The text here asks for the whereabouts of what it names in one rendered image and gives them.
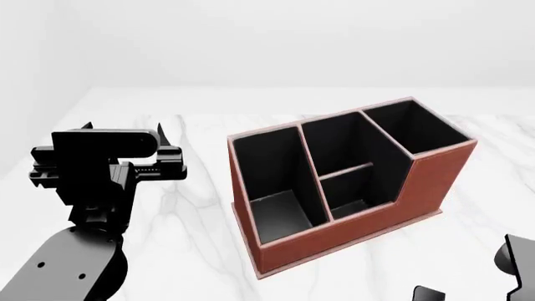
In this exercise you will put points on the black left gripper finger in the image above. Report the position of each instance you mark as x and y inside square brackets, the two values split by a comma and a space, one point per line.
[172, 163]
[44, 166]

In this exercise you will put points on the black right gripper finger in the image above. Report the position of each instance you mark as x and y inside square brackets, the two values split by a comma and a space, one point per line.
[428, 294]

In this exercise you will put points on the brown leather desk caddy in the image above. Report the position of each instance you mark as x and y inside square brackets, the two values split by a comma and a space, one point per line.
[359, 200]

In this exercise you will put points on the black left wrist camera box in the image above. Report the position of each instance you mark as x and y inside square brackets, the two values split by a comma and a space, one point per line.
[100, 142]

